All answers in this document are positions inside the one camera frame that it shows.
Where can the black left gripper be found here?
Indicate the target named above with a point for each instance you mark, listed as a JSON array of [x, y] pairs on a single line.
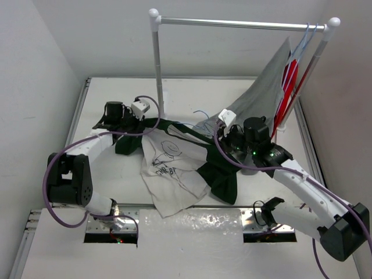
[[138, 127]]

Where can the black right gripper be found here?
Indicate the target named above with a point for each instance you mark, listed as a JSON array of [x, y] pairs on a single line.
[[225, 137]]

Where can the light blue wire hanger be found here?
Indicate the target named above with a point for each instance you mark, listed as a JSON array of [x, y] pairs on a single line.
[[200, 121]]

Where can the white and green t-shirt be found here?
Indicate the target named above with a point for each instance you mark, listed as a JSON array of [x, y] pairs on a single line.
[[180, 166]]

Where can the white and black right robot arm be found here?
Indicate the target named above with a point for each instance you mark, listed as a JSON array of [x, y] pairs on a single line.
[[339, 226]]

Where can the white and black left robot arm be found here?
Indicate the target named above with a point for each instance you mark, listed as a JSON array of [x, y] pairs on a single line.
[[69, 182]]

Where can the grey t-shirt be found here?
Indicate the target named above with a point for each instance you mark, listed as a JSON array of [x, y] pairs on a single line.
[[263, 97]]

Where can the light blue hanger with red shirt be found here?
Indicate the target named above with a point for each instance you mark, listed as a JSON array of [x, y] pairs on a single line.
[[291, 71]]

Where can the red t-shirt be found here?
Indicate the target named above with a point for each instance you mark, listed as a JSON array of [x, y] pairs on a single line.
[[284, 102]]

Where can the light blue hanger with grey shirt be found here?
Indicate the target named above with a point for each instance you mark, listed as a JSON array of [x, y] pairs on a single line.
[[295, 56]]

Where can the white and silver clothes rack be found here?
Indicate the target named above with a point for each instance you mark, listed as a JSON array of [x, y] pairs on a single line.
[[327, 30]]

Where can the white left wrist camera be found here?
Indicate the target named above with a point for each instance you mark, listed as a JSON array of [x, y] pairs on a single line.
[[139, 108]]

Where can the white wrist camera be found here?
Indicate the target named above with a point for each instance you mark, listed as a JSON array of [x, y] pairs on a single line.
[[139, 108], [228, 117]]

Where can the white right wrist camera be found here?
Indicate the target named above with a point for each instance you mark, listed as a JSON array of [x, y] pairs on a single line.
[[228, 117]]

